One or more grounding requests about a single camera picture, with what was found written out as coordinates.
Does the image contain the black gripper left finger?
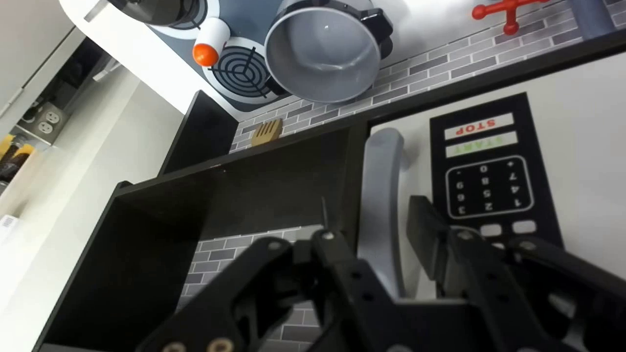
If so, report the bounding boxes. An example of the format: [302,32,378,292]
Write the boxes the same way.
[134,226,419,352]

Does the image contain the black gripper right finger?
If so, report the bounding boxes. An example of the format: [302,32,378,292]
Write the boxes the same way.
[408,193,626,352]

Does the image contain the white microwave door with keypad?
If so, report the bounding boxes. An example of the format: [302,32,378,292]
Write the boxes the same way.
[359,50,626,339]

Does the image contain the white black toy kitchen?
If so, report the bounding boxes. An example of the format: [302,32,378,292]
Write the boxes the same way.
[32,0,626,352]

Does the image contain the wooden slotted spatula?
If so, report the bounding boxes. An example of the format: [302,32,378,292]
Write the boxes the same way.
[249,114,286,148]

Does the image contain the grey toy pot with lid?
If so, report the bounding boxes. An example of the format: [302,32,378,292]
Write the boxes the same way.
[263,0,398,105]

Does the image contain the white shaker bottle orange cap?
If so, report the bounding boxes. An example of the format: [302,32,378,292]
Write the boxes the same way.
[192,15,233,70]

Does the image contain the grey power outlet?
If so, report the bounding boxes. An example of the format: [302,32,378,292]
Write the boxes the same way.
[18,99,67,142]

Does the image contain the yellow black tool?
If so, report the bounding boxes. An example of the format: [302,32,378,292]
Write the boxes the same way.
[0,132,36,183]

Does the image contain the black toy frying pan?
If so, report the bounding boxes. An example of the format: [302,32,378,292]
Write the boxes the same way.
[106,0,210,28]

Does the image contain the grey toy faucet spout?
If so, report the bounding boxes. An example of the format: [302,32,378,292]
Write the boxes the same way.
[566,0,619,40]

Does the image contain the red faucet tap handle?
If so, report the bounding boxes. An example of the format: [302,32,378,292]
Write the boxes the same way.
[470,0,554,36]

